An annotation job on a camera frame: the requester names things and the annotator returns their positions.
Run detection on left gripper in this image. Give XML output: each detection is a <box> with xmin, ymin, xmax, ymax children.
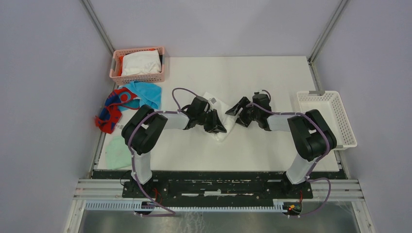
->
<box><xmin>197</xmin><ymin>109</ymin><xmax>226</xmax><ymax>134</ymax></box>

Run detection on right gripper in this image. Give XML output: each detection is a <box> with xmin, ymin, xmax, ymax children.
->
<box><xmin>226</xmin><ymin>97</ymin><xmax>260</xmax><ymax>128</ymax></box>

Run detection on white towel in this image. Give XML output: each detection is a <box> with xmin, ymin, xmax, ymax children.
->
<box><xmin>203</xmin><ymin>92</ymin><xmax>237</xmax><ymax>142</ymax></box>
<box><xmin>121</xmin><ymin>50</ymin><xmax>162</xmax><ymax>76</ymax></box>

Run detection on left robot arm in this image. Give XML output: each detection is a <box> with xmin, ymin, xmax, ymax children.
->
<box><xmin>121</xmin><ymin>97</ymin><xmax>227</xmax><ymax>198</ymax></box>

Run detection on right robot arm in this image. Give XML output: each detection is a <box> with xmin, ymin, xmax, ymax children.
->
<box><xmin>226</xmin><ymin>90</ymin><xmax>337</xmax><ymax>198</ymax></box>

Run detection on white plastic basket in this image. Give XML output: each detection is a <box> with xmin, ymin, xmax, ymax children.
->
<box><xmin>297</xmin><ymin>91</ymin><xmax>358</xmax><ymax>150</ymax></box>

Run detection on pink plastic basket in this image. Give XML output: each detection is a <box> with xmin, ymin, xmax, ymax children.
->
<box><xmin>109</xmin><ymin>47</ymin><xmax>165</xmax><ymax>85</ymax></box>

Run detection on white towel in basket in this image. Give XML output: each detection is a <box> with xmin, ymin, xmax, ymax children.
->
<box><xmin>121</xmin><ymin>50</ymin><xmax>162</xmax><ymax>76</ymax></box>

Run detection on mint green towel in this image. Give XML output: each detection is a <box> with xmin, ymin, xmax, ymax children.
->
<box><xmin>105</xmin><ymin>136</ymin><xmax>132</xmax><ymax>170</ymax></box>

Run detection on red and blue towel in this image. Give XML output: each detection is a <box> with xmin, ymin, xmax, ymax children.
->
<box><xmin>94</xmin><ymin>87</ymin><xmax>139</xmax><ymax>134</ymax></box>

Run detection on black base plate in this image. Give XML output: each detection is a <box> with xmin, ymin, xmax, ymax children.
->
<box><xmin>142</xmin><ymin>171</ymin><xmax>313</xmax><ymax>207</ymax></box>

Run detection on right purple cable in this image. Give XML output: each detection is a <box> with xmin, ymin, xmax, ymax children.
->
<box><xmin>246</xmin><ymin>89</ymin><xmax>332</xmax><ymax>218</ymax></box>

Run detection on white slotted cable duct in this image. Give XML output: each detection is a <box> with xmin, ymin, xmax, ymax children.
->
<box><xmin>85</xmin><ymin>200</ymin><xmax>287</xmax><ymax>213</ymax></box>

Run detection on aluminium frame rails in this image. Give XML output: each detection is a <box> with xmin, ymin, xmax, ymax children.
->
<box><xmin>64</xmin><ymin>179</ymin><xmax>376</xmax><ymax>233</ymax></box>

